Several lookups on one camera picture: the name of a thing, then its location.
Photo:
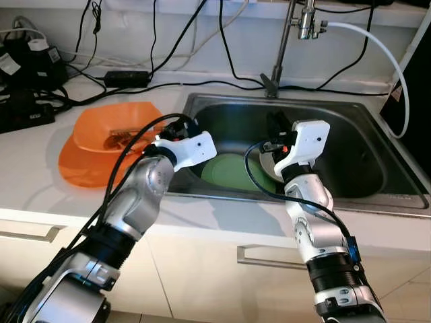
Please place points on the brown wooden chopsticks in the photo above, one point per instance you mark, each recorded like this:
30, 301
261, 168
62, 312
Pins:
124, 138

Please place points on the white plate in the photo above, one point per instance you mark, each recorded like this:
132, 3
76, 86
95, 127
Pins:
276, 165

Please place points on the stainless steel sink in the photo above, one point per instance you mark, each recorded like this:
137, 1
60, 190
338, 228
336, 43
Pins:
357, 161

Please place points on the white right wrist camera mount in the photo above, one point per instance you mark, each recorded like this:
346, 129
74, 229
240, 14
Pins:
306, 141

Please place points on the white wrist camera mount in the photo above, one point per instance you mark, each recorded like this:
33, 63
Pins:
195, 148
306, 141

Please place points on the large black appliance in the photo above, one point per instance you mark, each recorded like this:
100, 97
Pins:
414, 114

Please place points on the orange plastic plate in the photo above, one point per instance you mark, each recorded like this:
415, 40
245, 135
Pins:
81, 168

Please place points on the black power adapter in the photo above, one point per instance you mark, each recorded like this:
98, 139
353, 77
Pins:
126, 78

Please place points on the orange plastic bowl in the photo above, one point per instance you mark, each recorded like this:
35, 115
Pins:
94, 124

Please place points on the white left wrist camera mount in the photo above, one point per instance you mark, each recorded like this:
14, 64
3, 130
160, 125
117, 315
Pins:
195, 148

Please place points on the white kitchen cabinet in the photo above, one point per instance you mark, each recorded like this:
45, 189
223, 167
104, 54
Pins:
202, 282

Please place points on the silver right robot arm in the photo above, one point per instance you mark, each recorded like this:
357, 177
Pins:
316, 229

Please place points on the green plate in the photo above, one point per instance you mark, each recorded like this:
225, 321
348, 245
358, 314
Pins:
229, 173

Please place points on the chrome faucet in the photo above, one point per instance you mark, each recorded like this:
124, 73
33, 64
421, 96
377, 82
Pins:
277, 67

